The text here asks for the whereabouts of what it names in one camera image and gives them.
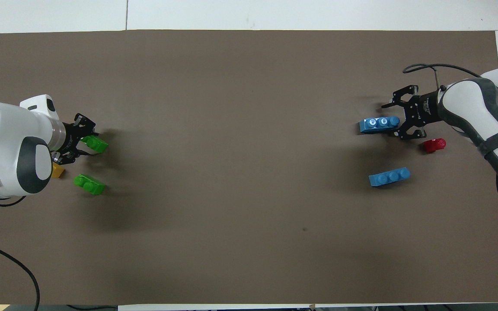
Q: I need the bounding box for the green two-stud brick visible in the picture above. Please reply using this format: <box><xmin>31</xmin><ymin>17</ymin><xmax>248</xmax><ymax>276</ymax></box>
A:
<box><xmin>73</xmin><ymin>174</ymin><xmax>106</xmax><ymax>196</ymax></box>
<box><xmin>80</xmin><ymin>135</ymin><xmax>109</xmax><ymax>153</ymax></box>

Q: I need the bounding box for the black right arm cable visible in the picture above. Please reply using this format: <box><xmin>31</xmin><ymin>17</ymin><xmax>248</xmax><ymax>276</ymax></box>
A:
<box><xmin>403</xmin><ymin>63</ymin><xmax>498</xmax><ymax>250</ymax></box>

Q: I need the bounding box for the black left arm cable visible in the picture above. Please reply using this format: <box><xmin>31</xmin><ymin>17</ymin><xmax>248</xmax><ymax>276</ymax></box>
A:
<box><xmin>0</xmin><ymin>197</ymin><xmax>41</xmax><ymax>311</ymax></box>

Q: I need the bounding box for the blue three-stud brick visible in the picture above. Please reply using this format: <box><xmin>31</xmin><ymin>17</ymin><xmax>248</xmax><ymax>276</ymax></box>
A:
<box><xmin>368</xmin><ymin>167</ymin><xmax>411</xmax><ymax>187</ymax></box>
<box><xmin>359</xmin><ymin>116</ymin><xmax>401</xmax><ymax>134</ymax></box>

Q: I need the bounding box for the red one-stud brick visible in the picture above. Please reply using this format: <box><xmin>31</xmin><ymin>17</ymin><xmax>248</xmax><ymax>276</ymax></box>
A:
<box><xmin>424</xmin><ymin>138</ymin><xmax>447</xmax><ymax>154</ymax></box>

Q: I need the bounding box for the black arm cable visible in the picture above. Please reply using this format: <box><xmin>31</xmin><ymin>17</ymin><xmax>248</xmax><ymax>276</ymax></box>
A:
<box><xmin>0</xmin><ymin>197</ymin><xmax>41</xmax><ymax>311</ymax></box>
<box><xmin>403</xmin><ymin>63</ymin><xmax>498</xmax><ymax>250</ymax></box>

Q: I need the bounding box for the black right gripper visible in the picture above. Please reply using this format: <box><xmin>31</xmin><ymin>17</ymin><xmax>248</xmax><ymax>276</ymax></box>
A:
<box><xmin>381</xmin><ymin>85</ymin><xmax>442</xmax><ymax>141</ymax></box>

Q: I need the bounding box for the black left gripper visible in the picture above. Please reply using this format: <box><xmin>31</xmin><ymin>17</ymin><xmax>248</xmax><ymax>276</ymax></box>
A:
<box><xmin>52</xmin><ymin>113</ymin><xmax>97</xmax><ymax>165</ymax></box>

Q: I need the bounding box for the brown table mat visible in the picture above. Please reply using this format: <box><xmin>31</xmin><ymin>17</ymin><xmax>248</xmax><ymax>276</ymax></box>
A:
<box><xmin>0</xmin><ymin>29</ymin><xmax>498</xmax><ymax>305</ymax></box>

